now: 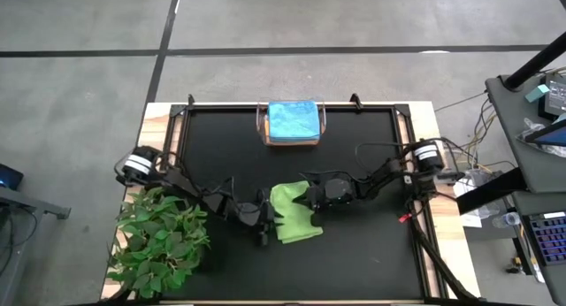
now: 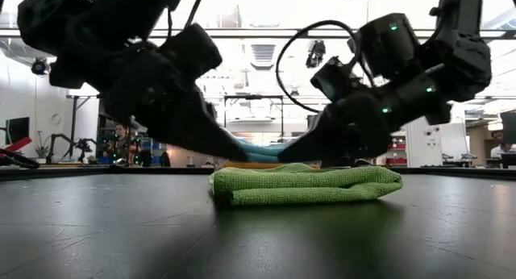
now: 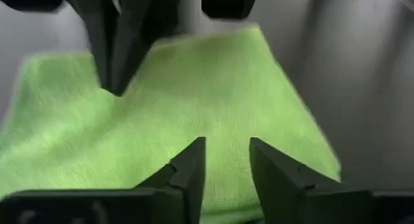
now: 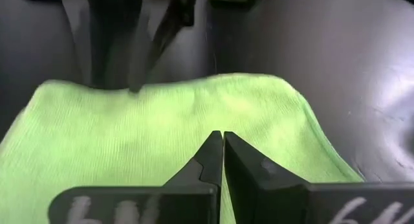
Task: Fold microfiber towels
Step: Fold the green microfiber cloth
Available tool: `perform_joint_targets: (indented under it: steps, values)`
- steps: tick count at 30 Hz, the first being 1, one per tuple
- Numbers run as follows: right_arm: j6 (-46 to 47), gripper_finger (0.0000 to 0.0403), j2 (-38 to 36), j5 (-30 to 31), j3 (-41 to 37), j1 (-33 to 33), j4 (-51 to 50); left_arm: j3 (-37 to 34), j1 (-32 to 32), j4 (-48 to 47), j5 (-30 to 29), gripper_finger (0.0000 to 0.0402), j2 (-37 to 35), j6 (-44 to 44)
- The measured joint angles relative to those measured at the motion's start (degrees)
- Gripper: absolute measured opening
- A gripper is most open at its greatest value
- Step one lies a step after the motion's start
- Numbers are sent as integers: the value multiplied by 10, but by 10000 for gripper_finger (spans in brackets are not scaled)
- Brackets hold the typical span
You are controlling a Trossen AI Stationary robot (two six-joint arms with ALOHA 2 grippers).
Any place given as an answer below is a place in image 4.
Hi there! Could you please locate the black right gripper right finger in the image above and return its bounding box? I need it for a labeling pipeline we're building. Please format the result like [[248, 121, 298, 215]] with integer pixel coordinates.
[[223, 131, 310, 224]]

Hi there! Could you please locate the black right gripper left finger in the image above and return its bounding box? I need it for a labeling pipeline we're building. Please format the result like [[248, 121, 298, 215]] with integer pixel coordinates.
[[163, 130, 224, 224]]

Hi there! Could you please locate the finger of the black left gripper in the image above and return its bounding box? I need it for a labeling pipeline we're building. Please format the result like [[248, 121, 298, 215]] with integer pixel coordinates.
[[85, 0, 145, 91], [127, 0, 197, 94]]

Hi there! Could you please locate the green microfiber towel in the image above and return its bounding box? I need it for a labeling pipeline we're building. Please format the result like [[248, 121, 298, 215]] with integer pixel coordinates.
[[0, 73, 365, 224]]

